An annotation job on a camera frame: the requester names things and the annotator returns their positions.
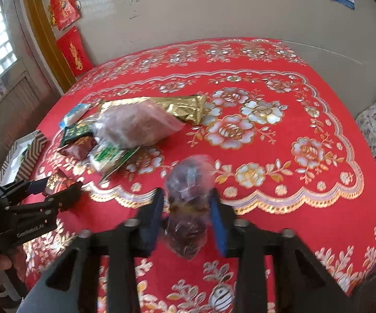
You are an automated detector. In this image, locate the dark green snack packet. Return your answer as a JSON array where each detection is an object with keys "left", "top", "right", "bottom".
[{"left": 60, "top": 119, "right": 99, "bottom": 146}]

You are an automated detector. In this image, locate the red floral tablecloth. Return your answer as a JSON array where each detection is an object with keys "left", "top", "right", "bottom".
[{"left": 22, "top": 37, "right": 376, "bottom": 313}]

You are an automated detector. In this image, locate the striped cardboard box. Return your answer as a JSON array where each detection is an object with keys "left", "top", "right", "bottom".
[{"left": 0, "top": 130, "right": 48, "bottom": 185}]

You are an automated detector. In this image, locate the gold foil packet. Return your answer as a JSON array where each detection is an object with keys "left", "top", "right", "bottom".
[{"left": 98, "top": 94, "right": 207, "bottom": 125}]

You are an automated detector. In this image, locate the clear green snack packet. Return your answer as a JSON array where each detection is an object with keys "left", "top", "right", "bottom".
[{"left": 89, "top": 143, "right": 141, "bottom": 185}]

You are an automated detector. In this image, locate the wooden door frame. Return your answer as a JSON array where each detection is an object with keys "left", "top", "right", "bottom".
[{"left": 20, "top": 0, "right": 78, "bottom": 93}]

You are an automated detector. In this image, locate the red gold wall poster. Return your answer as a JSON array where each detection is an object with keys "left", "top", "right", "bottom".
[
  {"left": 48, "top": 0, "right": 82, "bottom": 31},
  {"left": 55, "top": 27, "right": 94, "bottom": 78}
]

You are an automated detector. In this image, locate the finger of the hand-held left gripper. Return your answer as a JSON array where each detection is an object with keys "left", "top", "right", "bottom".
[
  {"left": 7, "top": 182, "right": 83, "bottom": 217},
  {"left": 0, "top": 178, "right": 48, "bottom": 199}
]

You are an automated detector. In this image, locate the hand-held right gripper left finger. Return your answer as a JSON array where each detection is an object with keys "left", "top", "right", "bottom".
[{"left": 17, "top": 187, "right": 165, "bottom": 313}]

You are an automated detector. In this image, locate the maroon gold-print candy packet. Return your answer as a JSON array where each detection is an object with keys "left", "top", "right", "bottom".
[{"left": 58, "top": 136, "right": 97, "bottom": 162}]

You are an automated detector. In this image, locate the blue white snack packet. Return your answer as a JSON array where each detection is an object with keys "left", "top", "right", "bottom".
[{"left": 59, "top": 103, "right": 91, "bottom": 128}]

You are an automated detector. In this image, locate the clear bag of red dates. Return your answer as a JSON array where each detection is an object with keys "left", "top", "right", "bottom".
[{"left": 163, "top": 155, "right": 218, "bottom": 261}]

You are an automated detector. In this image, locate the red gold-print snack packet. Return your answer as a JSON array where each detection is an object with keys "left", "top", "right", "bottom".
[{"left": 45, "top": 174, "right": 78, "bottom": 196}]

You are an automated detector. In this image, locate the large clear bag of snacks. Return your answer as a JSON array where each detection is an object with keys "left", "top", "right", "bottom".
[{"left": 92, "top": 99, "right": 187, "bottom": 149}]

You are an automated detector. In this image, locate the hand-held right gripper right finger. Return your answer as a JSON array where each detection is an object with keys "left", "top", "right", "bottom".
[{"left": 207, "top": 189, "right": 354, "bottom": 313}]

